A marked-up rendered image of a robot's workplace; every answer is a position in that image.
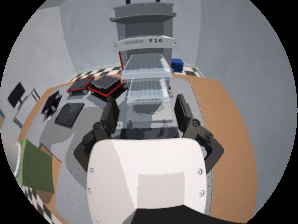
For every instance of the white microplate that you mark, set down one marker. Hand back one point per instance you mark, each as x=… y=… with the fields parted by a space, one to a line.
x=146 y=67
x=148 y=92

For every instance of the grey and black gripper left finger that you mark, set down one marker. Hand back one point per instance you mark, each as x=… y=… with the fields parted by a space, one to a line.
x=102 y=130

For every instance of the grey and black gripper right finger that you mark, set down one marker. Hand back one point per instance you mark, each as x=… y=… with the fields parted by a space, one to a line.
x=192 y=129

